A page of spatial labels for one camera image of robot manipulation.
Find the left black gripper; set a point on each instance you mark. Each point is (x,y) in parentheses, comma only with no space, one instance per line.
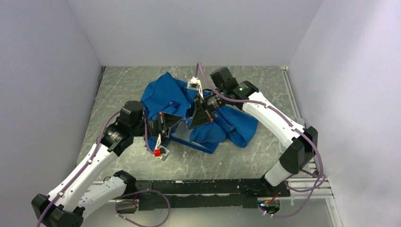
(164,122)

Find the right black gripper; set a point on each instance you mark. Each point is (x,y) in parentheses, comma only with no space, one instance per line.
(201,114)

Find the blue zip jacket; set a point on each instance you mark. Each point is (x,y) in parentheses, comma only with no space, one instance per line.
(169,95)

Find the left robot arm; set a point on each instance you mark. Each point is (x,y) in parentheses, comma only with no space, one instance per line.
(72,201)

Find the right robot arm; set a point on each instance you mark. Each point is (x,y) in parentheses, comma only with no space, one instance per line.
(300,143)

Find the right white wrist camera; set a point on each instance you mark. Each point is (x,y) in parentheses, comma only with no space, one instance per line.
(194,84)

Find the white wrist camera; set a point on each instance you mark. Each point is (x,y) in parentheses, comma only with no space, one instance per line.
(194,84)
(160,152)

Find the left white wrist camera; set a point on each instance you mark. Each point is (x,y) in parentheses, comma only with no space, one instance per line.
(160,152)

